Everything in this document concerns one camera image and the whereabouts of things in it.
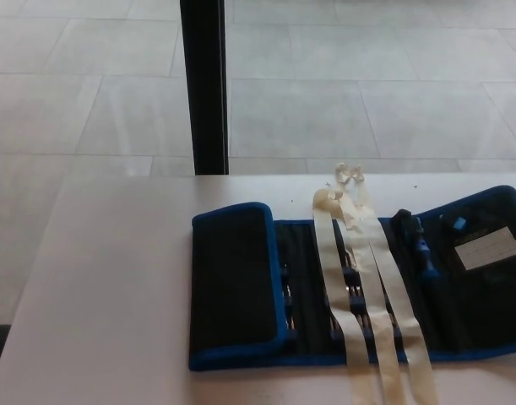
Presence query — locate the black blue-trimmed fabric toolkit pouch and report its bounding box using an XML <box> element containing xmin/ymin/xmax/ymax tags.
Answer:
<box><xmin>187</xmin><ymin>184</ymin><xmax>516</xmax><ymax>373</ymax></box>

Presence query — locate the white label card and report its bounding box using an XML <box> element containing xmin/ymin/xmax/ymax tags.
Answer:
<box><xmin>453</xmin><ymin>225</ymin><xmax>516</xmax><ymax>272</ymax></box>

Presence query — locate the black vertical post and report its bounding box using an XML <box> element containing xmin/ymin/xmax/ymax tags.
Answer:
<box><xmin>178</xmin><ymin>0</ymin><xmax>232</xmax><ymax>176</ymax></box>

